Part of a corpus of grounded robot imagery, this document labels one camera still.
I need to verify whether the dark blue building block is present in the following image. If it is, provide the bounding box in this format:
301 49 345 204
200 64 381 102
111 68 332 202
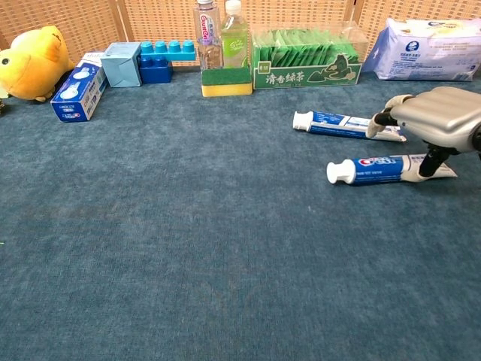
138 56 174 84

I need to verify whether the blue white slim toothpaste tube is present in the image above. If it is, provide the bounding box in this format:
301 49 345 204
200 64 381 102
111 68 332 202
292 111 408 143

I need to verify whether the light blue paper carton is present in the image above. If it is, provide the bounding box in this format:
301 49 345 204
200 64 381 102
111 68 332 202
100 41 143 88

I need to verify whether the clear bottle purple label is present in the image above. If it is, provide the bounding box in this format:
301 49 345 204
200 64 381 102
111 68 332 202
192 0 223 72

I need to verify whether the green tea sachet box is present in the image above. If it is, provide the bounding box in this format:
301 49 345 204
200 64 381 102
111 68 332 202
251 21 369 90

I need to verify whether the yellow plush toy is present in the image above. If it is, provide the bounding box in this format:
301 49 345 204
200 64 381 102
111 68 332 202
0 25 76 102

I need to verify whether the clear bottle green label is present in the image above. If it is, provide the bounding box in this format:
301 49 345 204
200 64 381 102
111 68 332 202
220 0 250 69

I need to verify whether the blue table cloth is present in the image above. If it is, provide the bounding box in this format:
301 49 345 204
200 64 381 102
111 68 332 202
0 71 481 361

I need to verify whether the green yellow sponge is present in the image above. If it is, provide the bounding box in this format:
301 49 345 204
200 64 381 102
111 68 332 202
201 66 253 98

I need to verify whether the long light blue building block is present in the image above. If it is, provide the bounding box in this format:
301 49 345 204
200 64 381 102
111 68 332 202
140 39 198 62

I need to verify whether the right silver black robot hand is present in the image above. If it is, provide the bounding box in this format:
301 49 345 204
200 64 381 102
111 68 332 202
366 86 481 184

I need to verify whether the wicker folding screen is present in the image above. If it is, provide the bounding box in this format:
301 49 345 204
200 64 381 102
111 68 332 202
0 0 481 68

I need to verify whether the white blue tissue pack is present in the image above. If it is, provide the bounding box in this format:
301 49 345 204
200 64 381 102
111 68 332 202
362 17 481 82

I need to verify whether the blue toothbrush box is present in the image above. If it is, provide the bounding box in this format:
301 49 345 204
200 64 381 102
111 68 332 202
50 52 109 123

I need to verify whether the blue Crest logo toothpaste tube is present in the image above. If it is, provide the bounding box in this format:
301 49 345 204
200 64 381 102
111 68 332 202
325 153 458 186

